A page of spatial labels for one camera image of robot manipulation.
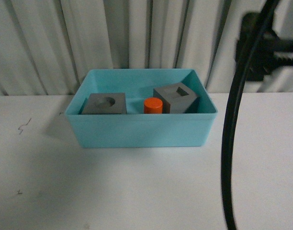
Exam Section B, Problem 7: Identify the black cable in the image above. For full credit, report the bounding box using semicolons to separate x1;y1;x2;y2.
220;0;281;230

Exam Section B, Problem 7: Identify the blue plastic box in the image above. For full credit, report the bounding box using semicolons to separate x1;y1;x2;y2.
65;69;217;148

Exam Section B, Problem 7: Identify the gray block with square hole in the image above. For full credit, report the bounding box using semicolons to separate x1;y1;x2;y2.
153;82;200;114

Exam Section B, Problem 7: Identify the white curtain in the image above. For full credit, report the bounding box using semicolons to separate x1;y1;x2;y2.
0;0;293;96

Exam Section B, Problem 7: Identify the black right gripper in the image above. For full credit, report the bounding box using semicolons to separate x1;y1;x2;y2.
235;11;293;81

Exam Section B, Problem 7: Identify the orange cylinder part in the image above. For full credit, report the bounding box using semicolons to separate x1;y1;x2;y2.
144;97;163;114

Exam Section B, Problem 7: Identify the gray block with round hole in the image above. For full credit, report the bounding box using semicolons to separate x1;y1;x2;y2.
81;92;127;115

